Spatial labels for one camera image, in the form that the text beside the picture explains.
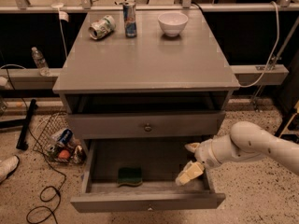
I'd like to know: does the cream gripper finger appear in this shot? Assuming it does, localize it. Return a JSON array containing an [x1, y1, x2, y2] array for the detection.
[[185, 143, 200, 153], [176, 161, 205, 186]]

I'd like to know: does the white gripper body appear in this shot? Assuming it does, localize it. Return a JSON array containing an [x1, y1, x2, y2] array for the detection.
[[194, 139, 221, 169]]

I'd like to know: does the green yellow sponge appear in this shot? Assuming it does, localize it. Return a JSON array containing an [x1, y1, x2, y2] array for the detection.
[[117, 167, 142, 187]]

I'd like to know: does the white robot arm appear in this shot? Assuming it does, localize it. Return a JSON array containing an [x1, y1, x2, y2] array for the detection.
[[176, 121, 299, 186]]

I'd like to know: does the closed grey upper drawer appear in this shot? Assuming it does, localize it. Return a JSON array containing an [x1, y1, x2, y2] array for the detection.
[[66, 111, 225, 139]]

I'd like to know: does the round metal drawer knob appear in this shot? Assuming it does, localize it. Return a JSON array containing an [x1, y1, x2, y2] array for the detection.
[[144, 123, 152, 132]]

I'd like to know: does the grey wooden drawer cabinet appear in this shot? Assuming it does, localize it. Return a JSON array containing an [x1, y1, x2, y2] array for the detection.
[[51, 8, 241, 140]]

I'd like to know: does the open grey bottom drawer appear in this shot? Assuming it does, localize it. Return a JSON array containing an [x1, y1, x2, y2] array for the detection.
[[71, 138, 225, 213]]

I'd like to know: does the black wheeled cart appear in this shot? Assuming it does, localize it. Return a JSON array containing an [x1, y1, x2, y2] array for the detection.
[[275, 100, 299, 138]]

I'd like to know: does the white ceramic bowl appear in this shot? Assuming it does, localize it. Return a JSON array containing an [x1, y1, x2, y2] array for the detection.
[[158, 12, 189, 36]]

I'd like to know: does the blue can in basket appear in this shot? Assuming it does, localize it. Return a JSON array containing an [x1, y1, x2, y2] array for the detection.
[[56, 129, 73, 147]]

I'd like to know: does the orange ball in basket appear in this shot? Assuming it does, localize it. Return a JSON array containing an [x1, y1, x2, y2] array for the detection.
[[58, 149, 70, 160]]

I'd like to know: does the crushed green white can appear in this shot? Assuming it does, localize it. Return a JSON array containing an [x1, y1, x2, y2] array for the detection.
[[88, 15, 116, 40]]

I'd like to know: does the upright blue silver can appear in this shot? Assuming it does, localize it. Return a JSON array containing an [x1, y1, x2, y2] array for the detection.
[[122, 2, 137, 38]]

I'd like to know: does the black bar on floor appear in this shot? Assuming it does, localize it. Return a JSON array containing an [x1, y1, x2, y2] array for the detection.
[[16, 99, 36, 151]]

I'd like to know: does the clear plastic water bottle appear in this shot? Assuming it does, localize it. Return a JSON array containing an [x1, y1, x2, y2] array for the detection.
[[32, 47, 50, 77]]

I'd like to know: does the white shoe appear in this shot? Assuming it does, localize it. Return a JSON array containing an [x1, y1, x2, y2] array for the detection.
[[0, 155, 20, 183]]

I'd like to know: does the wire basket on floor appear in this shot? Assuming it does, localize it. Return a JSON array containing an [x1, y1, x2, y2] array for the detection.
[[34, 112, 86, 164]]

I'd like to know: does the black cable on floor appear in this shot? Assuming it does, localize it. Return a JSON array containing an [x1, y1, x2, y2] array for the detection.
[[0, 66, 67, 224]]

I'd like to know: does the white cable right side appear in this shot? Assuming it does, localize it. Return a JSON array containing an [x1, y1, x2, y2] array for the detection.
[[238, 1, 280, 89]]

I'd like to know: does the white cable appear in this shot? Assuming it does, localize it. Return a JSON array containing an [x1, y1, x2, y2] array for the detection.
[[238, 1, 280, 89], [46, 0, 70, 58]]

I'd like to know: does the white cable left side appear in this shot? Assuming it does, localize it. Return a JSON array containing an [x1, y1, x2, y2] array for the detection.
[[46, 0, 70, 58]]

